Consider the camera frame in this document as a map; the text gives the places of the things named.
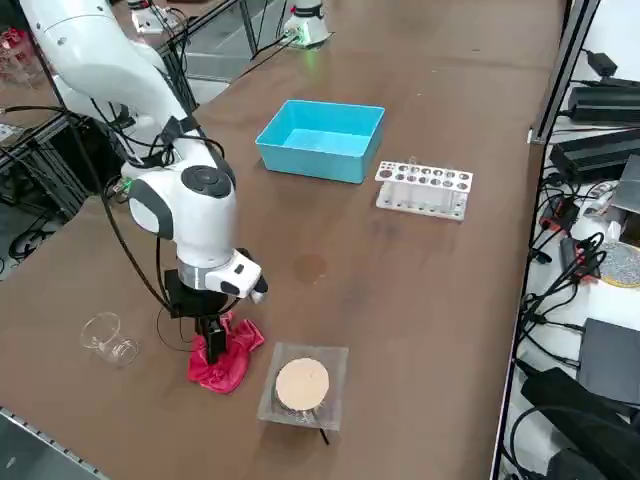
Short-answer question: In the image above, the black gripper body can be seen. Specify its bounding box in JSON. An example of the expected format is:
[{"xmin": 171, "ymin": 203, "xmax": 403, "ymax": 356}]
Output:
[{"xmin": 164, "ymin": 269, "xmax": 231, "ymax": 320}]

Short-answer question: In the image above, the pink rag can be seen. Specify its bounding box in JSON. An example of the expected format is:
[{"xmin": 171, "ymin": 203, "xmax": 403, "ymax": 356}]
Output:
[{"xmin": 187, "ymin": 312, "xmax": 266, "ymax": 396}]

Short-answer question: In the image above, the brown spilled liquid patch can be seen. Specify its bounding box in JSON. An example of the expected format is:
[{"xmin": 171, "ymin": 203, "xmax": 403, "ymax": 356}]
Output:
[{"xmin": 293, "ymin": 253, "xmax": 329, "ymax": 285}]

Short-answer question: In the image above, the blue plastic storage box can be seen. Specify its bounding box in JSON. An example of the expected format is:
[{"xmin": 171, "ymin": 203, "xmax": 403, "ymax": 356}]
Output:
[{"xmin": 254, "ymin": 98, "xmax": 387, "ymax": 185}]

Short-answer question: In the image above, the white socket box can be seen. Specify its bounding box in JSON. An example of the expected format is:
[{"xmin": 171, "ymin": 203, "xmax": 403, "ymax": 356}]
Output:
[{"xmin": 132, "ymin": 9, "xmax": 164, "ymax": 35}]

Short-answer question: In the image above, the flat black box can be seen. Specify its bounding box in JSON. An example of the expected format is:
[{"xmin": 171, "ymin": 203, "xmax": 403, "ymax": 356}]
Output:
[{"xmin": 578, "ymin": 317, "xmax": 640, "ymax": 406}]

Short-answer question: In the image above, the grey metal box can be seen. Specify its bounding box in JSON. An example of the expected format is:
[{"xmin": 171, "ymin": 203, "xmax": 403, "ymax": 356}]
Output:
[{"xmin": 612, "ymin": 154, "xmax": 640, "ymax": 216}]

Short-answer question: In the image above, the clear glass beaker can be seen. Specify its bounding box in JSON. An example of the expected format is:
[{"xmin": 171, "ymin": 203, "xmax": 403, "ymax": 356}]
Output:
[{"xmin": 81, "ymin": 310, "xmax": 141, "ymax": 370}]

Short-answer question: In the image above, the round beige disc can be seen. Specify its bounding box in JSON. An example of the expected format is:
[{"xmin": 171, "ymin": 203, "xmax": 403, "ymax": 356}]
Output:
[{"xmin": 274, "ymin": 357, "xmax": 331, "ymax": 412}]

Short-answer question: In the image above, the grey square glass tray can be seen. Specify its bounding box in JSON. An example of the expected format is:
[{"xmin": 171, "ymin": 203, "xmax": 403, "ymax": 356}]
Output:
[{"xmin": 256, "ymin": 341, "xmax": 350, "ymax": 432}]

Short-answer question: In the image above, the thin black stick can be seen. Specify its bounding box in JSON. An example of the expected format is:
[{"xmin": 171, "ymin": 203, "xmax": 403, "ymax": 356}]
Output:
[{"xmin": 313, "ymin": 409, "xmax": 332, "ymax": 446}]

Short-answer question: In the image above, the white test tube rack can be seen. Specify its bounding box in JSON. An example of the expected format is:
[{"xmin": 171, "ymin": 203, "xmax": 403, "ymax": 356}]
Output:
[{"xmin": 373, "ymin": 158, "xmax": 475, "ymax": 221}]

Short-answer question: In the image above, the clear acrylic shelf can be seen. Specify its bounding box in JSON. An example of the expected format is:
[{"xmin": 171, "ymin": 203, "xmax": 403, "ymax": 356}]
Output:
[{"xmin": 0, "ymin": 27, "xmax": 41, "ymax": 89}]

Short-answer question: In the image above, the black plug with red clips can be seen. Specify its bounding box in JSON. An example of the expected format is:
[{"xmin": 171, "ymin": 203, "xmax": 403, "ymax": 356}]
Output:
[{"xmin": 558, "ymin": 237, "xmax": 601, "ymax": 281}]

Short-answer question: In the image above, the red and black connector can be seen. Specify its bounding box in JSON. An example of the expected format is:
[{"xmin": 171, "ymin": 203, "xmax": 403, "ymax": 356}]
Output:
[{"xmin": 542, "ymin": 197, "xmax": 581, "ymax": 232}]

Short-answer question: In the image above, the black bag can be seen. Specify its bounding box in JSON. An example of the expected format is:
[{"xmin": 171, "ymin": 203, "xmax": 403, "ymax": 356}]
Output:
[{"xmin": 519, "ymin": 367, "xmax": 640, "ymax": 480}]

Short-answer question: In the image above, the round glittery disc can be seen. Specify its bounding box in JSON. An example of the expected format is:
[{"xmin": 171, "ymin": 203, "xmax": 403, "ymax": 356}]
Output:
[{"xmin": 597, "ymin": 242, "xmax": 640, "ymax": 290}]

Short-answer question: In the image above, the black power brick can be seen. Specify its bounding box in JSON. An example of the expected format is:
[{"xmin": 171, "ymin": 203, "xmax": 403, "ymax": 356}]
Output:
[
  {"xmin": 549, "ymin": 127, "xmax": 640, "ymax": 184},
  {"xmin": 568, "ymin": 85, "xmax": 640, "ymax": 125}
]

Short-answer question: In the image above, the small black power adapter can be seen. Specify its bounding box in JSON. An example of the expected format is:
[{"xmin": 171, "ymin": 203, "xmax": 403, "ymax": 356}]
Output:
[{"xmin": 585, "ymin": 49, "xmax": 619, "ymax": 77}]

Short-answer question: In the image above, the black aluminium frame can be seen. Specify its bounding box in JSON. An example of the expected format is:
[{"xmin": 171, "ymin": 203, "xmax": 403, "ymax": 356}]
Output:
[{"xmin": 0, "ymin": 107, "xmax": 126, "ymax": 221}]

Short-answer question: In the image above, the black cable on table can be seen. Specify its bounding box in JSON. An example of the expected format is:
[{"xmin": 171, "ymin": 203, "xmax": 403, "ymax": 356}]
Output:
[{"xmin": 248, "ymin": 34, "xmax": 296, "ymax": 62}]

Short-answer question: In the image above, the silver aluminium frame post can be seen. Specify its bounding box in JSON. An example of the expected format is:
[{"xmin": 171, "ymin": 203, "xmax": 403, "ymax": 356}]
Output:
[{"xmin": 528, "ymin": 0, "xmax": 601, "ymax": 146}]

